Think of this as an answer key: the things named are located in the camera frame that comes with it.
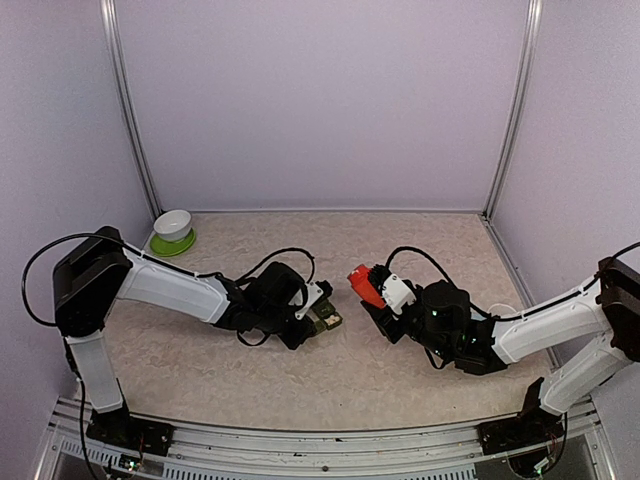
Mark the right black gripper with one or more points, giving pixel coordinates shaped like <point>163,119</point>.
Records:
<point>382,317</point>

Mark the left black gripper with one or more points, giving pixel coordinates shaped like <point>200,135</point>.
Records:
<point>306,331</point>

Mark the green weekly pill organizer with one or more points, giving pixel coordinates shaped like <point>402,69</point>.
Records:
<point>324,317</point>

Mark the red pill bottle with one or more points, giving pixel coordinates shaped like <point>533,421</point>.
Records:
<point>360,283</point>

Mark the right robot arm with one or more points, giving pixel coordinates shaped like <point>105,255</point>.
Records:
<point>605,307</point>

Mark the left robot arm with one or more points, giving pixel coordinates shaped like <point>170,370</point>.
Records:
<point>103,269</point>

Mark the green plate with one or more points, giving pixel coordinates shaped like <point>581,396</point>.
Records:
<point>165,249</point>

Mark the white bowl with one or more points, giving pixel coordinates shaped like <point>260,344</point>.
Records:
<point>173,225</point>

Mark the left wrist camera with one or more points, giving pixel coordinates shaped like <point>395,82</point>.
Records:
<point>309,294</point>

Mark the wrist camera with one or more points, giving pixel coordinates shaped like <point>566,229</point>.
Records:
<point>309,294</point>
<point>395,293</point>

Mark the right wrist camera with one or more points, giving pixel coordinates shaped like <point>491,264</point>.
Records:
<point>395,293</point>

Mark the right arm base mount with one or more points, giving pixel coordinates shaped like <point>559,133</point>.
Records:
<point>531,426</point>

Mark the front aluminium rail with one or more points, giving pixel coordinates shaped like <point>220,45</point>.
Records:
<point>208,451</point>

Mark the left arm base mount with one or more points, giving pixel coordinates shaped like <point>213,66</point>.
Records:
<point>121,429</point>

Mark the right aluminium frame post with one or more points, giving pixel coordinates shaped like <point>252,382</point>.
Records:
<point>525,66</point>

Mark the aluminium frame post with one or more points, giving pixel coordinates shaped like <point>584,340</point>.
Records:
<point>114,43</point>
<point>525,66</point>

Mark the left aluminium frame post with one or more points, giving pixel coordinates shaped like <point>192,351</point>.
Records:
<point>114,43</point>

